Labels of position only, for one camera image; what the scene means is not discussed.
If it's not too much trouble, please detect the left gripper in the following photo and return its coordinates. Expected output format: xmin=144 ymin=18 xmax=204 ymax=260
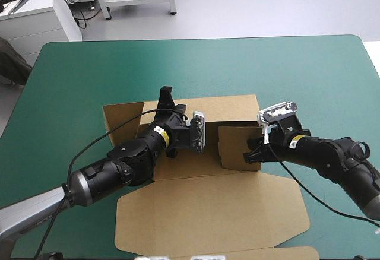
xmin=153 ymin=85 xmax=192 ymax=159

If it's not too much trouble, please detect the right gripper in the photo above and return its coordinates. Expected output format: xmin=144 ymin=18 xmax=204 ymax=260
xmin=243 ymin=113 xmax=310 ymax=165

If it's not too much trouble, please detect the brown cardboard box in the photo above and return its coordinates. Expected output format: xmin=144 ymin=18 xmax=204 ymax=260
xmin=102 ymin=94 xmax=321 ymax=260

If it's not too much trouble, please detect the white cabinet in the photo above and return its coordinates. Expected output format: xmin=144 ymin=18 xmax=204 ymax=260
xmin=0 ymin=0 xmax=83 ymax=65

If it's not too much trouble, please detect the dark chair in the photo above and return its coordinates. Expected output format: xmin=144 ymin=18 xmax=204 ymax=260
xmin=0 ymin=37 xmax=33 ymax=88

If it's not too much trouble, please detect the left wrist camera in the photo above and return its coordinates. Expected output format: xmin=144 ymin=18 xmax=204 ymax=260
xmin=189 ymin=110 xmax=207 ymax=155

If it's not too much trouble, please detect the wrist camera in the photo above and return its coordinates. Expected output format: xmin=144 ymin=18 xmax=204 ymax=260
xmin=256 ymin=101 xmax=299 ymax=128
xmin=189 ymin=110 xmax=207 ymax=155

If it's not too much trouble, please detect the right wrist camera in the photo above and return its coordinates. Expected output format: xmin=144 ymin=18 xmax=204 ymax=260
xmin=256 ymin=101 xmax=299 ymax=128

